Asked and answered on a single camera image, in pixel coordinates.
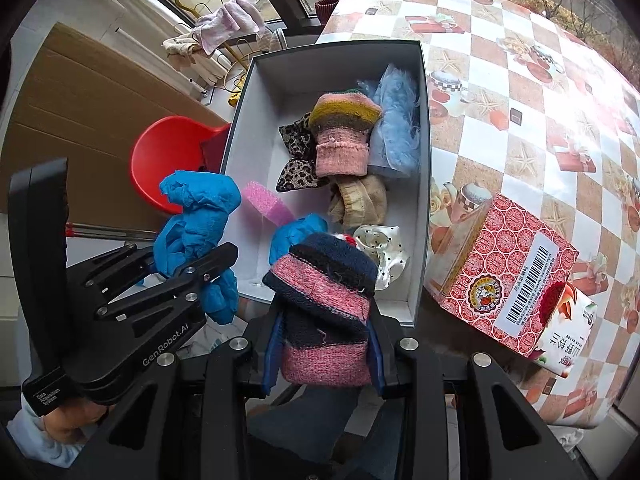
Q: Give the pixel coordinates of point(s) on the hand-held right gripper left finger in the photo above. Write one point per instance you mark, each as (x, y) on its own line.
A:
(272, 360)

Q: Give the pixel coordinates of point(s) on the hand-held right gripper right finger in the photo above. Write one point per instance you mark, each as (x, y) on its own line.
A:
(378, 360)

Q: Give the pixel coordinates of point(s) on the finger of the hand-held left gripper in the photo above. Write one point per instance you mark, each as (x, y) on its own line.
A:
(115, 265)
(200, 265)

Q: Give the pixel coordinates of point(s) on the pink and navy knit sock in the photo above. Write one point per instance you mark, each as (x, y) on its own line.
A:
(320, 300)

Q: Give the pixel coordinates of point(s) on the white polka dot scrunchie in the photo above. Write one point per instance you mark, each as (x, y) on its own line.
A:
(385, 255)

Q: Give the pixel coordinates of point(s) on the leopard print scrunchie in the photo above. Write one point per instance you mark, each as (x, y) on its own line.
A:
(295, 175)

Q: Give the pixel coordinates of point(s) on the beige sock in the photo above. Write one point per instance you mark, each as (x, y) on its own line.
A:
(357, 200)

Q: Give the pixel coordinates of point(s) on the grey cardboard box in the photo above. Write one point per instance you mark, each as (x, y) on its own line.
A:
(280, 100)

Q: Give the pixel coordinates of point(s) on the light blue fluffy cloth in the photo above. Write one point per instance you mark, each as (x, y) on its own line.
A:
(395, 125)

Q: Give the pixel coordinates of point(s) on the person's left forearm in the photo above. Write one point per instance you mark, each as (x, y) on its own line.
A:
(30, 435)

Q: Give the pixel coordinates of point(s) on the person's left hand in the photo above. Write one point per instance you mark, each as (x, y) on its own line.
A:
(70, 422)

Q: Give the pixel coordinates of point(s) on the red plastic chair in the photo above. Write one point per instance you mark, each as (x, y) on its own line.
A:
(170, 165)

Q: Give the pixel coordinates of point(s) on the pink patterned carton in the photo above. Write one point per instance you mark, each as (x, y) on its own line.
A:
(500, 280)

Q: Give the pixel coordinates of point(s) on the brown cardboard sheet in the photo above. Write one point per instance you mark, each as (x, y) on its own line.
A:
(75, 110)

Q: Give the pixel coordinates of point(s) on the floral tissue pack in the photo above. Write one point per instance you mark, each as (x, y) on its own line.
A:
(570, 330)

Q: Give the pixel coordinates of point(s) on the cream cloth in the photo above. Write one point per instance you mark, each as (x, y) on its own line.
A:
(182, 47)

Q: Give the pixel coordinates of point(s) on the pale pink towel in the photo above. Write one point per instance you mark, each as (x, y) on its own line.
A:
(230, 22)

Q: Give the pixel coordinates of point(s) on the dark red plant pot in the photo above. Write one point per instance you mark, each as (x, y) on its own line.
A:
(327, 8)

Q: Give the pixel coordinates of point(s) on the checkered printed tablecloth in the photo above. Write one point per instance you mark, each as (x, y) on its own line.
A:
(500, 85)

